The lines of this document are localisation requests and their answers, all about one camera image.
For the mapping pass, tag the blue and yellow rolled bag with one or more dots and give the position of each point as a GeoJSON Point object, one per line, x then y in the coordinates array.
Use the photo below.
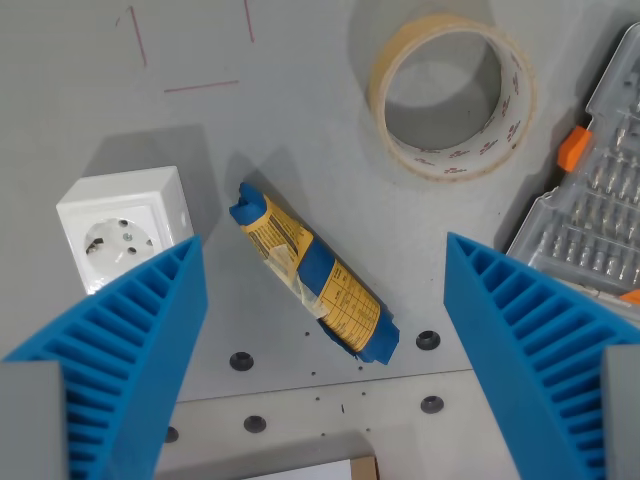
{"type": "Point", "coordinates": [314, 275]}

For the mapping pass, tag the white wall power socket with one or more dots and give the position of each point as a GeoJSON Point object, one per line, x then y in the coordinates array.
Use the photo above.
{"type": "Point", "coordinates": [125, 225]}

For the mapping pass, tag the brown cardboard box corner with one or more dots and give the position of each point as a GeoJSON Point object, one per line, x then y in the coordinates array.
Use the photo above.
{"type": "Point", "coordinates": [364, 466]}

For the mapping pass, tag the black table screw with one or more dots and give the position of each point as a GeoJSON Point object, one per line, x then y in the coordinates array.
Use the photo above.
{"type": "Point", "coordinates": [241, 361]}
{"type": "Point", "coordinates": [432, 404]}
{"type": "Point", "coordinates": [171, 434]}
{"type": "Point", "coordinates": [427, 340]}
{"type": "Point", "coordinates": [254, 423]}

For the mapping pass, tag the grey screwdriver bit case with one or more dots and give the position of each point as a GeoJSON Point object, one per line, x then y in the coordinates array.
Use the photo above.
{"type": "Point", "coordinates": [595, 200]}

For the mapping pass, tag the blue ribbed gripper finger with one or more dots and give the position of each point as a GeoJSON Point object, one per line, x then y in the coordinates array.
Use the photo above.
{"type": "Point", "coordinates": [135, 330]}
{"type": "Point", "coordinates": [530, 340]}

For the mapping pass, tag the clear adhesive tape roll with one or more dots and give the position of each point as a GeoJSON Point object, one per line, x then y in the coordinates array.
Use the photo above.
{"type": "Point", "coordinates": [505, 80]}

